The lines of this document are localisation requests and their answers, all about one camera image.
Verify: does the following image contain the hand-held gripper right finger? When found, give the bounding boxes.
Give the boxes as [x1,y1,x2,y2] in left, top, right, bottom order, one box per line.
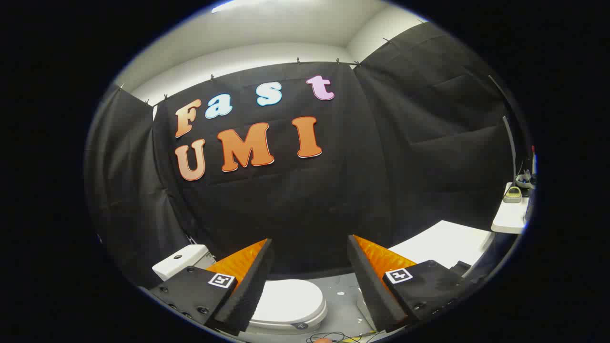
[347,234,477,333]

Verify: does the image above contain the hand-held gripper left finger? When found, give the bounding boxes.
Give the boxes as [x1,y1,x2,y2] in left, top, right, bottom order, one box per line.
[149,238,275,337]

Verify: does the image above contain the white toilet lid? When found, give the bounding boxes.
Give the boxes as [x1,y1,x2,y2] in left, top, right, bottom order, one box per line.
[249,279,328,325]

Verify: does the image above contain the white toilet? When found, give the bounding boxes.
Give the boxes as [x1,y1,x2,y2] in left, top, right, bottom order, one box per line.
[152,244,329,336]

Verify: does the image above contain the white drawer cabinet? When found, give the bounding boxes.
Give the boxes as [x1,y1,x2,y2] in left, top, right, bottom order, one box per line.
[388,220,495,273]

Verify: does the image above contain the black backdrop cloth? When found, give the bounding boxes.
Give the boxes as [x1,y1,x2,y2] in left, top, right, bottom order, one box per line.
[85,21,525,289]

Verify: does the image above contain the white shelf board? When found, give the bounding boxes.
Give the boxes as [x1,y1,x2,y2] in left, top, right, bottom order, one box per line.
[491,182,532,234]

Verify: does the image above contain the black floor cables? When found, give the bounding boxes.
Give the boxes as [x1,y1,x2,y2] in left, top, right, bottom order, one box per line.
[305,331,382,343]

